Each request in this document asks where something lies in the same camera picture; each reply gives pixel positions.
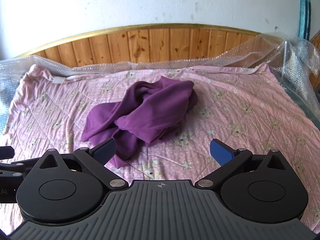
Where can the wooden headboard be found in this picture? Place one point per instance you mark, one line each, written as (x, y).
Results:
(154, 43)

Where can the purple garment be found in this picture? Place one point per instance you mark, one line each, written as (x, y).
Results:
(148, 114)

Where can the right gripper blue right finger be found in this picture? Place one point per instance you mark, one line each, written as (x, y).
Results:
(231, 161)

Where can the clear bubble wrap sheet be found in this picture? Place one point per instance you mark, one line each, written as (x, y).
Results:
(291, 60)

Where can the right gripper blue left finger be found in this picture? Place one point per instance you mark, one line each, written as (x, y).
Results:
(93, 160)

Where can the pink bear-print quilt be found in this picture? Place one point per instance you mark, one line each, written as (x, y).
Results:
(244, 108)

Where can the blue striped board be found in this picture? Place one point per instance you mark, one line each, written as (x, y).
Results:
(304, 19)

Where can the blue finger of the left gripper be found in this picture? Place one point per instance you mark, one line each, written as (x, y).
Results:
(6, 152)

